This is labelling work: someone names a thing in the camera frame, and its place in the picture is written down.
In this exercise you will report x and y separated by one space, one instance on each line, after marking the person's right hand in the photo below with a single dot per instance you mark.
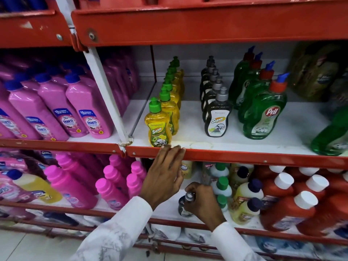
206 203

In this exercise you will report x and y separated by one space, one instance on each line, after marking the person's left hand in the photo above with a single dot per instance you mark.
160 182

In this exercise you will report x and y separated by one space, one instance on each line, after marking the person's left little finger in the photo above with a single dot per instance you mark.
161 157

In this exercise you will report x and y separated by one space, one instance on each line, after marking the person's left middle finger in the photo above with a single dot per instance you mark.
174 155

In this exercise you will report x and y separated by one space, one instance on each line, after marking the person's left thumb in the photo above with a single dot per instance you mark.
180 180

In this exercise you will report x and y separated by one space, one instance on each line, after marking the person's right fingers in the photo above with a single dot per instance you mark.
197 188

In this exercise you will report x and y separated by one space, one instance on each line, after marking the dark bottle with grey cap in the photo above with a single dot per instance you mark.
185 207

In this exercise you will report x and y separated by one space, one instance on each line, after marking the person's left forearm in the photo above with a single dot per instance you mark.
119 231

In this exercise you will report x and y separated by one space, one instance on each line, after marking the person's right forearm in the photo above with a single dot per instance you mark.
233 244

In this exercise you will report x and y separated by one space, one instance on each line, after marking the small pale yellow bottle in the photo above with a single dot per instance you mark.
186 168

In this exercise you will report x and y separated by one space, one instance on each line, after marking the white bottle with green cap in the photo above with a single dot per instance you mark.
220 169
222 202
223 187

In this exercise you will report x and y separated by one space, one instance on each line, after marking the row of yellow green-capped bottles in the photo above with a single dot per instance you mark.
160 127

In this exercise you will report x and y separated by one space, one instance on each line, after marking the red metal shelf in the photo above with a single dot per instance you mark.
244 156
206 24
54 146
30 29
168 222

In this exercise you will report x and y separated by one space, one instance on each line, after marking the pale yellow bottle navy cap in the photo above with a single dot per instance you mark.
242 176
246 191
244 213

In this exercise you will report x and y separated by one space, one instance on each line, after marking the white jug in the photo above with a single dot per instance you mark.
198 236
165 232

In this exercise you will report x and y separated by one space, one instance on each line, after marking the row of dark dish soap bottles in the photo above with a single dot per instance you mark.
217 119

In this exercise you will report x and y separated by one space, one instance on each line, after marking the group of magenta pink-capped bottles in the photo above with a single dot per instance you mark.
73 187

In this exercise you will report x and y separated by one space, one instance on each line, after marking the green bottle with red cap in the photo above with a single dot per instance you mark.
251 92
238 73
265 116
244 78

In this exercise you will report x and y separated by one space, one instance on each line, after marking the blue refill pouch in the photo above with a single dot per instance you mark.
277 246

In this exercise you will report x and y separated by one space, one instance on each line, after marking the group of red white-capped bottles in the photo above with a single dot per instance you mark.
299 209

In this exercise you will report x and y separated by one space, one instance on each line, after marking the group of pink blue-capped bottles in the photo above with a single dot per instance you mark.
51 105

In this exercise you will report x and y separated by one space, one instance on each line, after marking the yellow bottle with blue cap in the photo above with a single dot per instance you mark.
38 187

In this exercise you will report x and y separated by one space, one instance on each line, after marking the green bottle with white label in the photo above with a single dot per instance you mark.
333 135

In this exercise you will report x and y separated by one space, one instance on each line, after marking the pile of olive refill pouches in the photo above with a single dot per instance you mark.
315 70

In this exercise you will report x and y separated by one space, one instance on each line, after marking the white shelf upright post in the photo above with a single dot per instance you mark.
106 86

